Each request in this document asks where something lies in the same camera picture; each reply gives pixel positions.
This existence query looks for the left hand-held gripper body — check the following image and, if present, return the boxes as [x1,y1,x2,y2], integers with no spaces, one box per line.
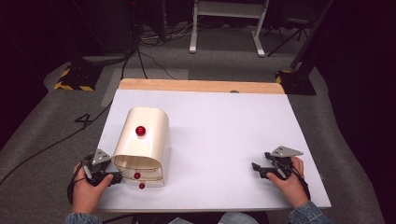
[82,148,117,188]

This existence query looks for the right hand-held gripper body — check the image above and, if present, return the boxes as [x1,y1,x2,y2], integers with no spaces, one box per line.
[263,145,304,181]

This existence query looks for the cream drawer cabinet red knobs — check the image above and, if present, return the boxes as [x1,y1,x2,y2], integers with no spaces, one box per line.
[111,106,171,190]

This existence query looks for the person's right hand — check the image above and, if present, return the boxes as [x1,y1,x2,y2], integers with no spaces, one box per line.
[265,156,309,209]

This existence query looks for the person's left hand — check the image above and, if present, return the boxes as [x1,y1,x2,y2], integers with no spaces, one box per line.
[72,163,115,215]

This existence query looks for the white table cover board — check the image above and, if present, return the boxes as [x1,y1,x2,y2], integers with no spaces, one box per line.
[95,89,332,213]

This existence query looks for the person's lap in jeans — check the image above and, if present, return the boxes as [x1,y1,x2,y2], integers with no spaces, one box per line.
[167,211,260,224]

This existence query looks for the yellow black striped stand base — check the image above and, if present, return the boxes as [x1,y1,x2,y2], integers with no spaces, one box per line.
[275,68,318,96]
[52,63,105,92]

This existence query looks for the black slanted stand pole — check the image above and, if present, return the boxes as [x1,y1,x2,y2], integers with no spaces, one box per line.
[290,0,336,71]

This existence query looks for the black tripod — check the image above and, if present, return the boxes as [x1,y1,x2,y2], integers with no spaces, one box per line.
[264,13,316,58]

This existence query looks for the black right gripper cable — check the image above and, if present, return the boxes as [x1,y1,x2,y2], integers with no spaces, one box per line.
[274,158,312,201]

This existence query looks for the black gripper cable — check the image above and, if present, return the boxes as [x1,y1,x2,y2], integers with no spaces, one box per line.
[66,160,92,206]
[274,158,312,201]

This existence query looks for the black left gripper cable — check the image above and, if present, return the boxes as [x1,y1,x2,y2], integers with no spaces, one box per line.
[66,160,92,206]

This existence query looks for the long black floor cable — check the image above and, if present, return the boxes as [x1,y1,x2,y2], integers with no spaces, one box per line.
[0,100,114,187]

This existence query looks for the thin black floor cable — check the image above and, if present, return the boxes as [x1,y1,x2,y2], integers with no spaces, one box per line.
[135,49,179,81]

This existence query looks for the white desk frame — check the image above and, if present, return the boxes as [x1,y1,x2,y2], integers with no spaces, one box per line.
[189,0,271,58]

